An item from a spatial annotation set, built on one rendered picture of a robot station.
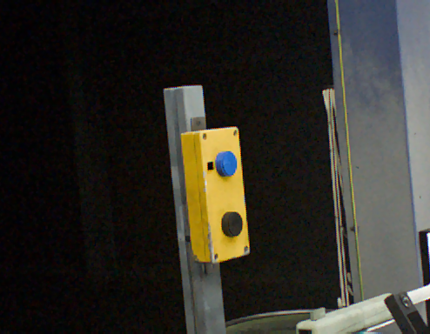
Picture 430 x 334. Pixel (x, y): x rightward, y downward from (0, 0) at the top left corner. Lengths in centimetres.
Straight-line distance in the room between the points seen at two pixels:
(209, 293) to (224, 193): 21
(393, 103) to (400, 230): 29
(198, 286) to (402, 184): 56
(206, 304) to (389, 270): 51
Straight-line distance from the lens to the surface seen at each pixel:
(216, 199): 187
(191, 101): 191
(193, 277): 194
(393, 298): 169
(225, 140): 189
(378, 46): 222
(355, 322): 177
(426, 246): 221
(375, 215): 225
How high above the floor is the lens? 157
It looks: 3 degrees down
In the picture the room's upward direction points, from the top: 6 degrees counter-clockwise
